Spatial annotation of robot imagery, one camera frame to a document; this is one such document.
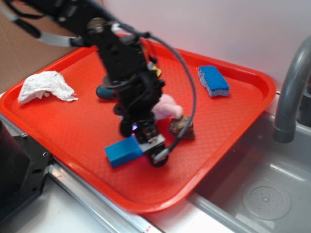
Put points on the blue rectangular block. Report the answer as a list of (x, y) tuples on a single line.
[(123, 152)]

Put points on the red plastic tray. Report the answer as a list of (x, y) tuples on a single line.
[(77, 132)]

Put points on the grey sink faucet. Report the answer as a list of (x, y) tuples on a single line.
[(294, 104)]

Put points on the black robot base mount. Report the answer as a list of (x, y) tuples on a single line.
[(24, 164)]

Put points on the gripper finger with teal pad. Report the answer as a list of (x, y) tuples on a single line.
[(158, 156), (149, 138)]

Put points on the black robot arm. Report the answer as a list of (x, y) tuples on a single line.
[(122, 57)]

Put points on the pink plush bunny toy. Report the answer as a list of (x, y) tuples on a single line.
[(167, 108)]

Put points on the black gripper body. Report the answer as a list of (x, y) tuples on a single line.
[(136, 100)]

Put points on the crumpled white paper towel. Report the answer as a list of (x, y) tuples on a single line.
[(45, 84)]

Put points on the grey sink basin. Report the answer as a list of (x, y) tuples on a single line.
[(260, 185)]

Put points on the dark green oval object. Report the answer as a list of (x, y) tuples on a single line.
[(104, 93)]

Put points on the aluminium rail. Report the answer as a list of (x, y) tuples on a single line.
[(69, 205)]

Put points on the blue sponge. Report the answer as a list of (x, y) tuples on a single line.
[(213, 81)]

